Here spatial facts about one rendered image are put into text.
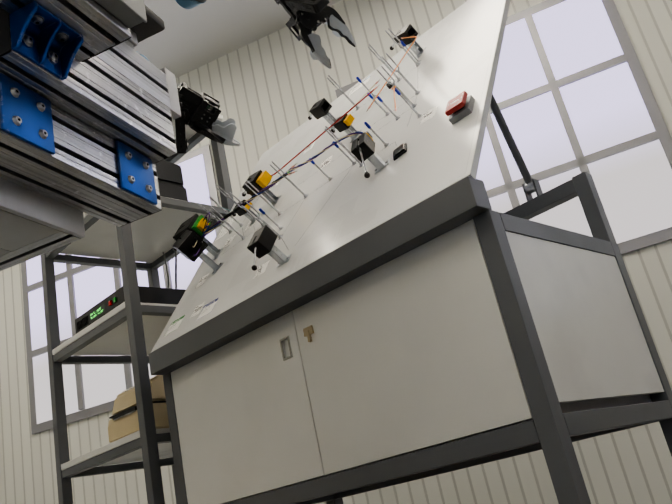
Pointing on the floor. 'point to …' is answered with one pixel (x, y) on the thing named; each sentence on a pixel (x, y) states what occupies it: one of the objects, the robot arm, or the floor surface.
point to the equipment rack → (122, 331)
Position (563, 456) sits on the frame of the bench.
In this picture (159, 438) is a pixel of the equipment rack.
